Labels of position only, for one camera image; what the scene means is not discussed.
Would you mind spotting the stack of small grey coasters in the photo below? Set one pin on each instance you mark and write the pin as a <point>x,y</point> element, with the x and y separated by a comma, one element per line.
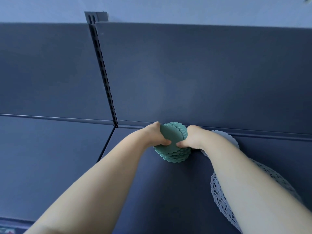
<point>231,138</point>

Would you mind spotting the stack of green coasters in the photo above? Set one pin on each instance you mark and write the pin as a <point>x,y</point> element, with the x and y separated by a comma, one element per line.
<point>173,134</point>

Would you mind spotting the stack of grey lace doilies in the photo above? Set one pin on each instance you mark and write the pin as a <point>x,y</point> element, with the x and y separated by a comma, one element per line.
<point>220,199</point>

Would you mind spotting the person's left forearm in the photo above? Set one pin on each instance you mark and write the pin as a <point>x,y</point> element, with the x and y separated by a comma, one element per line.
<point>85,192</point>

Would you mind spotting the person's left hand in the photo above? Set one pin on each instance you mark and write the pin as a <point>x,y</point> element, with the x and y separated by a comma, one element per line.
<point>156,136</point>

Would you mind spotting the black slotted shelf upright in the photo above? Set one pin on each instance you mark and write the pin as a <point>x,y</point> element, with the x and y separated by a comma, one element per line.
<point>102,68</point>

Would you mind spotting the person's right forearm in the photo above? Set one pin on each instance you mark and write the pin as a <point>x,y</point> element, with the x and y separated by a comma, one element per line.
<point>248,187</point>

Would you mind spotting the clear shelf edge rail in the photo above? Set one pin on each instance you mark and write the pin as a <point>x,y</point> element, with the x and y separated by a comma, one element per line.
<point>14,224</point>

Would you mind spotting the person's right hand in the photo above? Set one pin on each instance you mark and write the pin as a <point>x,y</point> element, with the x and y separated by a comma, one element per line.
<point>195,137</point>

